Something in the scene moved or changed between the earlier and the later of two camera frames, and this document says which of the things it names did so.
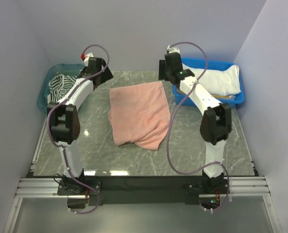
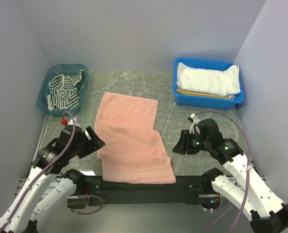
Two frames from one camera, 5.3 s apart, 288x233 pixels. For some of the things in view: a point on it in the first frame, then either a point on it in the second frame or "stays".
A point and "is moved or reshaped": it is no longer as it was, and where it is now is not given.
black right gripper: (161, 69) → (183, 146)
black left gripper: (106, 75) → (95, 141)
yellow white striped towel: (221, 96) stays
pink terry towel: (140, 114) is moved or reshaped
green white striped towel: (59, 85) stays
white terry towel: (221, 81) stays
